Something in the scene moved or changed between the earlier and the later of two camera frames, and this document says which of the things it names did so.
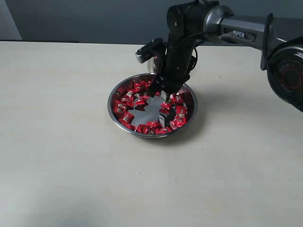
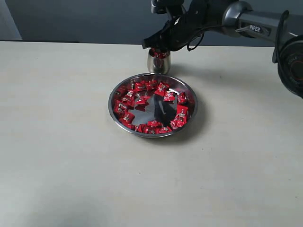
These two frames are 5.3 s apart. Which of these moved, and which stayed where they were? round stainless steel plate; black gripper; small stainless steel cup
Moved: black gripper
Stayed: round stainless steel plate; small stainless steel cup
